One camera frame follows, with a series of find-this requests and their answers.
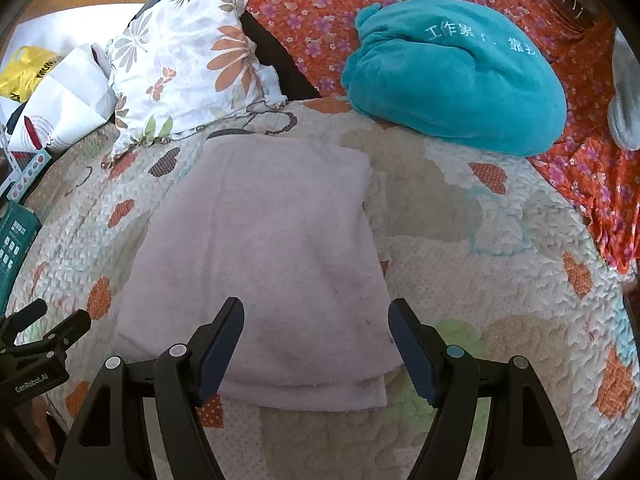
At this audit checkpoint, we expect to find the paint palette strip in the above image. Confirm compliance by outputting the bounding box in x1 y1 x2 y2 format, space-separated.
0 147 53 198

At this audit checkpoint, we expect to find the white paper bag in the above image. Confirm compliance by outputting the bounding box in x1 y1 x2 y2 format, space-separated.
7 45 118 153

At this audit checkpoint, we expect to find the red floral bedsheet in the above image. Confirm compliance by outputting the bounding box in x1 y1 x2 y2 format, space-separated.
245 0 640 276

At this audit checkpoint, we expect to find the grey cloth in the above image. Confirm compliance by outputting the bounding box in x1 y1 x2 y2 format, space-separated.
607 30 640 151

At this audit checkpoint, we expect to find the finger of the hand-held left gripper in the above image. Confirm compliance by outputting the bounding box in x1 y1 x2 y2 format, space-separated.
0 298 49 336
27 309 92 361

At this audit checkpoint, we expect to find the teal plush pillow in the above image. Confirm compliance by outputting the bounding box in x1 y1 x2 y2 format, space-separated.
341 0 568 157

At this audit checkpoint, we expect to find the dark cloth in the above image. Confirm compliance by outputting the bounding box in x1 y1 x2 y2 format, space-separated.
240 12 321 101

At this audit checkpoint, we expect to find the yellow plastic bag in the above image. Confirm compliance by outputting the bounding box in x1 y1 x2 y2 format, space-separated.
0 46 63 103

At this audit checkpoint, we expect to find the pale pink knit garment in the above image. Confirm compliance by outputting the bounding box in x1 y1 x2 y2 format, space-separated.
111 136 405 413

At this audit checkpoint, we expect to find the quilted patchwork blanket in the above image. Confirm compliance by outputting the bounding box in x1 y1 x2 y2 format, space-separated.
0 96 633 480

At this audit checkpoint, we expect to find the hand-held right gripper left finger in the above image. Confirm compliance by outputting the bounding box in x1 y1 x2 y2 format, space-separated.
55 297 245 480

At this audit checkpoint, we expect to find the white floral pillow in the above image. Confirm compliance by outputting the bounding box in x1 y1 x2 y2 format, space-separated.
102 0 288 168

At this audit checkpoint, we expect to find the green printed box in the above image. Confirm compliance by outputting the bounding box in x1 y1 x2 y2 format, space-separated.
0 200 42 306

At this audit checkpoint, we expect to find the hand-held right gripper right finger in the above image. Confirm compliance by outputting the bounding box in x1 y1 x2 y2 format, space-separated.
388 298 577 480

